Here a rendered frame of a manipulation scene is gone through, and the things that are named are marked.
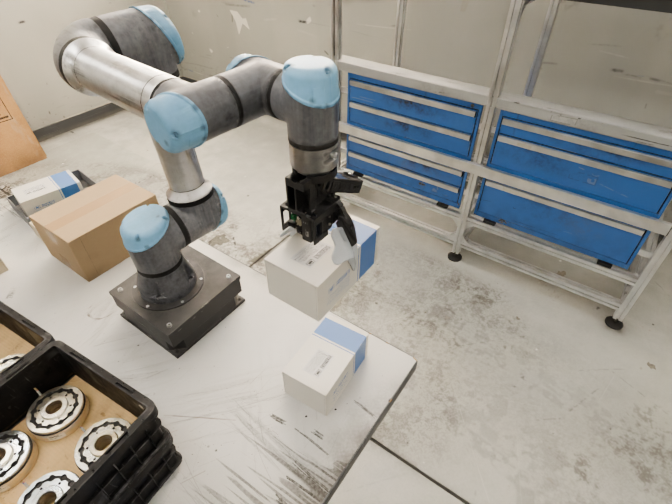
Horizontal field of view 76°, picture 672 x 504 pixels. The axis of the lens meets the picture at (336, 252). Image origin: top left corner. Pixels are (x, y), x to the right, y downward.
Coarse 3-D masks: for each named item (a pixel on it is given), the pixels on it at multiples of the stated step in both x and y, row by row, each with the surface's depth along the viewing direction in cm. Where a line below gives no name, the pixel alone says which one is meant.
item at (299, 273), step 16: (368, 224) 84; (288, 240) 80; (304, 240) 80; (368, 240) 81; (272, 256) 77; (288, 256) 77; (304, 256) 77; (320, 256) 77; (368, 256) 84; (272, 272) 77; (288, 272) 74; (304, 272) 74; (320, 272) 74; (336, 272) 75; (352, 272) 81; (272, 288) 80; (288, 288) 77; (304, 288) 74; (320, 288) 72; (336, 288) 78; (288, 304) 80; (304, 304) 76; (320, 304) 75
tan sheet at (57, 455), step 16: (80, 384) 91; (96, 400) 89; (96, 416) 86; (112, 416) 86; (128, 416) 86; (80, 432) 84; (48, 448) 81; (64, 448) 81; (48, 464) 79; (64, 464) 79; (32, 480) 77; (0, 496) 75; (16, 496) 75
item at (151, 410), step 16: (64, 352) 86; (16, 368) 83; (96, 368) 83; (0, 384) 80; (112, 384) 80; (144, 400) 78; (144, 416) 76; (128, 432) 73; (112, 448) 72; (96, 464) 69; (112, 464) 72; (80, 480) 68; (96, 480) 69; (64, 496) 66; (80, 496) 68
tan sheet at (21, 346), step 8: (0, 328) 103; (0, 336) 101; (8, 336) 101; (16, 336) 101; (0, 344) 99; (8, 344) 99; (16, 344) 99; (24, 344) 99; (0, 352) 98; (8, 352) 98; (16, 352) 98; (24, 352) 98
